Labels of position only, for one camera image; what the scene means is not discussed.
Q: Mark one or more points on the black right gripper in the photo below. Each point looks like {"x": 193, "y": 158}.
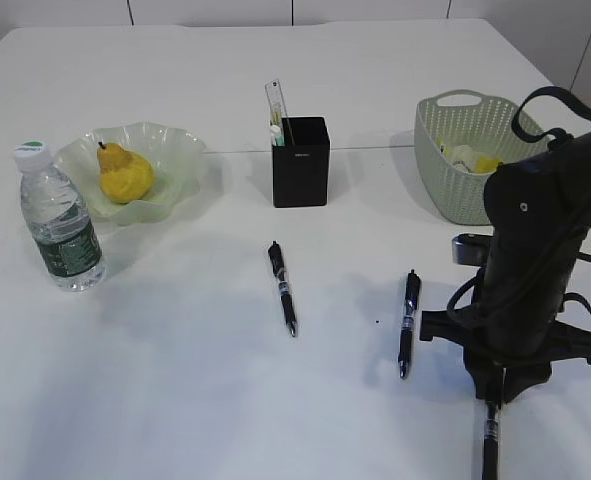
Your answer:
{"x": 508, "y": 339}

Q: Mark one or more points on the black pen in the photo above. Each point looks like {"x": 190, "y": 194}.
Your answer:
{"x": 490, "y": 435}
{"x": 280, "y": 273}
{"x": 409, "y": 309}

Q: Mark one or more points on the yellow white waste paper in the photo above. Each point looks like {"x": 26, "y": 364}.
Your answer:
{"x": 468, "y": 160}

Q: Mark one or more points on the teal utility knife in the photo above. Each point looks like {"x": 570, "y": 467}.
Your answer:
{"x": 277, "y": 137}

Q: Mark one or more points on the clear plastic ruler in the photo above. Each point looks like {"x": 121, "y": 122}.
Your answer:
{"x": 274, "y": 94}

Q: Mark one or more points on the yellow pear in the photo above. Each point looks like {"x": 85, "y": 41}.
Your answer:
{"x": 125, "y": 176}

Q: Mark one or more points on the clear plastic water bottle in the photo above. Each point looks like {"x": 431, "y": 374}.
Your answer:
{"x": 58, "y": 220}

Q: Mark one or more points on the yellow utility knife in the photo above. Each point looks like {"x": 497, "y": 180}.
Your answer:
{"x": 276, "y": 114}

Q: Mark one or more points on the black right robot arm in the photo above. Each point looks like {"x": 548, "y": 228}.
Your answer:
{"x": 540, "y": 212}

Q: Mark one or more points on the green plastic woven basket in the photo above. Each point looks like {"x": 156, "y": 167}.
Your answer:
{"x": 465, "y": 117}

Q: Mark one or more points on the black square pen holder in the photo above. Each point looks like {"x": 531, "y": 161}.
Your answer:
{"x": 300, "y": 164}

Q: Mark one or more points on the green glass wavy plate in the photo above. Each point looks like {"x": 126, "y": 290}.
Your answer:
{"x": 176, "y": 157}

